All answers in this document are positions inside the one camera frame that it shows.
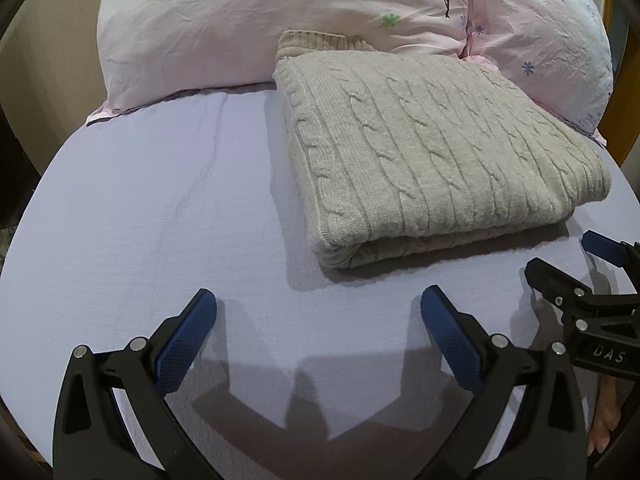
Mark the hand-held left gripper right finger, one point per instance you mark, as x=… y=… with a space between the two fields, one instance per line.
x=452 y=340

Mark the large pink floral pillow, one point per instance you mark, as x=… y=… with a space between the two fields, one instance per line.
x=260 y=25

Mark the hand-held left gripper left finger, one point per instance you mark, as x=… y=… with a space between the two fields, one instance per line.
x=180 y=345

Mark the small pink floral pillow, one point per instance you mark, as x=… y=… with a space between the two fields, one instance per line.
x=545 y=45

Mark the lavender bed sheet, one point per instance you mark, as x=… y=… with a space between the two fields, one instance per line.
x=165 y=220

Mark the person's bare foot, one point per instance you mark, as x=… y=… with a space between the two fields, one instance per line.
x=606 y=410

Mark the yellow wooden bed frame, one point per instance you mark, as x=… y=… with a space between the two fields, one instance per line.
x=622 y=85

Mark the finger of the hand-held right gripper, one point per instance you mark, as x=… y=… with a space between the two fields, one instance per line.
x=560 y=282
x=602 y=247

